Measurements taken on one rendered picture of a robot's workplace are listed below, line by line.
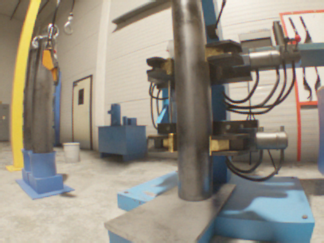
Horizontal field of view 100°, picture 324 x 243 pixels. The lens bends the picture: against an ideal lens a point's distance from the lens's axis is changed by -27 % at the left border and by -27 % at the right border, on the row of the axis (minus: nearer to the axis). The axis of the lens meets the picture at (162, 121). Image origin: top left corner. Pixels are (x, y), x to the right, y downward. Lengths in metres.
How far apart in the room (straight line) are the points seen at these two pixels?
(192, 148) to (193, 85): 0.34
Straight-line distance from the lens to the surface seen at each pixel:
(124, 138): 3.21
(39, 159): 1.76
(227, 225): 1.00
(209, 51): 0.98
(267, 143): 1.07
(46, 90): 1.81
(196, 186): 1.05
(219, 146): 0.91
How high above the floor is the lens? 0.58
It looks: 2 degrees up
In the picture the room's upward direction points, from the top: 2 degrees counter-clockwise
